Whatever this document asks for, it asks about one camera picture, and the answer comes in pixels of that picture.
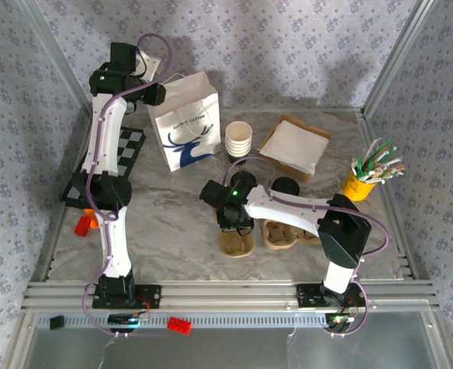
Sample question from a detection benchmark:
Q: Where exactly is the white paper bag blue deer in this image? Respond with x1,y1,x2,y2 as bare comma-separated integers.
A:
147,71,222,174

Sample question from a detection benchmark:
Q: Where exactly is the black cup lid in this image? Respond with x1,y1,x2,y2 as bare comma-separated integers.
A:
271,175,301,197

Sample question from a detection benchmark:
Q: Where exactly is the black grey checkerboard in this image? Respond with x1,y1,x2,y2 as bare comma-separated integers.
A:
59,128,147,211

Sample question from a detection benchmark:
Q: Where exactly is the brown cardboard napkin box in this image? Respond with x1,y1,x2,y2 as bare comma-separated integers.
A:
258,114,332,184

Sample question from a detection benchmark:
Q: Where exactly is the stack of white paper cups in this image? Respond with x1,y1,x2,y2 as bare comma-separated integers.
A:
225,121,254,167

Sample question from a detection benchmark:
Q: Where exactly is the red toy brick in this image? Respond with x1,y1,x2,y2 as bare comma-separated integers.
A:
167,317,194,336

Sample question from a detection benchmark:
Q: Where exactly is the yellow straw holder cup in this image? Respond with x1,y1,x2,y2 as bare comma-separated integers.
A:
341,171,377,202

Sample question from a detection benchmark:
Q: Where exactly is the red block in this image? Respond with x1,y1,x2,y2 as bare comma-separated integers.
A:
75,215,92,236

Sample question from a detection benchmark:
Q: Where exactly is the white wrapped straw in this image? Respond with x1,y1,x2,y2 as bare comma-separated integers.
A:
364,138,384,165
375,153,403,170

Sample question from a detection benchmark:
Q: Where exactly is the brown wrapped straw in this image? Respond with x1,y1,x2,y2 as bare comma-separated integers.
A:
379,164,406,178

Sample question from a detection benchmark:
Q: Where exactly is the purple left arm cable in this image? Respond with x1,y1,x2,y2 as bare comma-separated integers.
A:
82,33,173,339

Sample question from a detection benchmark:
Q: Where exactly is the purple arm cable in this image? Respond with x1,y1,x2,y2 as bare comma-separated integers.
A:
82,33,173,339
225,155,391,339

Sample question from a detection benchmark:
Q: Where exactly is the aluminium frame post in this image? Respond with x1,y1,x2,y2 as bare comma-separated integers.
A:
16,0,97,118
361,0,438,118

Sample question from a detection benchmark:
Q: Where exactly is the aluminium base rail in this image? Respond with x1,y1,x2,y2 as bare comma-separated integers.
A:
21,279,441,313

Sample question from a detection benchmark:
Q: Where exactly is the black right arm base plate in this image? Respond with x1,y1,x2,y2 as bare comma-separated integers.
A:
295,283,360,308

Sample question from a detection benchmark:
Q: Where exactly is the grey slotted cable duct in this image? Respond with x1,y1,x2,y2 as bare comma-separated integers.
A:
35,310,329,331

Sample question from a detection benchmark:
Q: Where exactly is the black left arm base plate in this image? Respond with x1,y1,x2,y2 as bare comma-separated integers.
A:
91,283,162,311

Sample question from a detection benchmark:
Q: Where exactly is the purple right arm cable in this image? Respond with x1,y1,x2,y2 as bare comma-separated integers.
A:
225,155,391,339

